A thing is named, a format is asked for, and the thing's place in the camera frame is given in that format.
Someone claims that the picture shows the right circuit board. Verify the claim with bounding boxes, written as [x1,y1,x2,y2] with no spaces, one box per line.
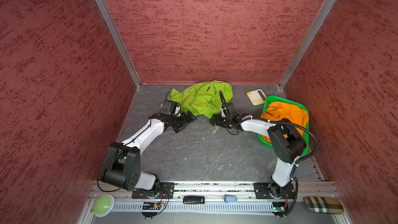
[272,202,289,213]

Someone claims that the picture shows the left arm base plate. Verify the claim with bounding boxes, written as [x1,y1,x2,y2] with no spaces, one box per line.
[132,182,175,199]

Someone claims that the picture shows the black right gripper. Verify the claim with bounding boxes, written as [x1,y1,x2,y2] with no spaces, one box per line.
[209,113,232,129]

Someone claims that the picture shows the circuit board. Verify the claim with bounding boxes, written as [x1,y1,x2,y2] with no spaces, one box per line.
[272,202,289,213]
[142,202,164,211]

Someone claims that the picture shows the green plastic laundry basket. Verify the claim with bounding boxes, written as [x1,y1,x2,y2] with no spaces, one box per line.
[257,95,311,157]

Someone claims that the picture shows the black usb device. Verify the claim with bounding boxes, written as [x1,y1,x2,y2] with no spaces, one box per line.
[183,196,205,205]

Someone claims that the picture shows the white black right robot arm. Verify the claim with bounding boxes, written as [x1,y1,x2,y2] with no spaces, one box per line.
[209,114,317,199]

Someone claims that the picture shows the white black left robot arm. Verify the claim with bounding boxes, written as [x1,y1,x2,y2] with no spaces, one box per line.
[98,111,197,197]

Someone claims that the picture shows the light blue small object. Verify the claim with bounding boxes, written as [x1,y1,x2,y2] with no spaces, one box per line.
[224,195,237,203]

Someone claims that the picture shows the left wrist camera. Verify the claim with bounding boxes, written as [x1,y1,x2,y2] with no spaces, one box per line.
[160,100,181,116]

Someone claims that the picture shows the green round push button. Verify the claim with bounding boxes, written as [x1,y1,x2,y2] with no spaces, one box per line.
[93,195,115,218]

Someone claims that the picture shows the left circuit board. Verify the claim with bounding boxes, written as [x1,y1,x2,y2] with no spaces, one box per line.
[142,202,164,211]

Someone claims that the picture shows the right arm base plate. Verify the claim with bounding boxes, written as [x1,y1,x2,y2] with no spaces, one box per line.
[254,183,295,200]

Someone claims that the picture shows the orange shorts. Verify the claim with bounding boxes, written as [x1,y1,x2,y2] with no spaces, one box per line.
[261,101,309,128]

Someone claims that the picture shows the left aluminium corner post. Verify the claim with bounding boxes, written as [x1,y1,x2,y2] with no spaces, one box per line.
[95,0,142,89]

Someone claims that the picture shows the plaid patterned case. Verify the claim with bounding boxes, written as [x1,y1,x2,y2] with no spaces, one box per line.
[304,197,344,214]

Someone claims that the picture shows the aluminium corner post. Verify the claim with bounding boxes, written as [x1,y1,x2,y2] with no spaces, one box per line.
[95,0,142,89]
[279,0,336,91]

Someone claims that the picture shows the lime green shorts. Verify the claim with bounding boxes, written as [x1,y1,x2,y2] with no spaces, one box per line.
[166,80,233,119]

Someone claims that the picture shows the right aluminium corner post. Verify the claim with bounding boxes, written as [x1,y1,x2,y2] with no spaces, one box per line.
[279,0,336,91]

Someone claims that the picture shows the black corrugated cable conduit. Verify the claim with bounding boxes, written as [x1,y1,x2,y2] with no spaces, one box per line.
[219,90,319,164]

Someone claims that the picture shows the cream desk calculator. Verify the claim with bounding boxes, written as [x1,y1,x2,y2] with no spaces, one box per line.
[246,89,267,106]

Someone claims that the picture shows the aluminium front rail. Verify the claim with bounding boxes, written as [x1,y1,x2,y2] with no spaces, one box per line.
[89,181,341,215]

